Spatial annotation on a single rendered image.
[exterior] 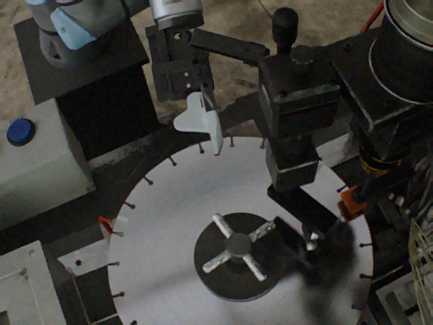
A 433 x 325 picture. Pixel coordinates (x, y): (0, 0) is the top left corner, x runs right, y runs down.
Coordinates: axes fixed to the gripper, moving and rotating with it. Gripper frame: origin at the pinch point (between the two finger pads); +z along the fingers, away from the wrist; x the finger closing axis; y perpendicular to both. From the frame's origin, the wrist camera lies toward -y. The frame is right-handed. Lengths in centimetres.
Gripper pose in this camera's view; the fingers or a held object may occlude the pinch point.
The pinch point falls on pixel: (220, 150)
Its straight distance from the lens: 77.8
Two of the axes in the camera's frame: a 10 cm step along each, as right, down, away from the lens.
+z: 2.0, 9.7, 1.1
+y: -9.8, 2.0, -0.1
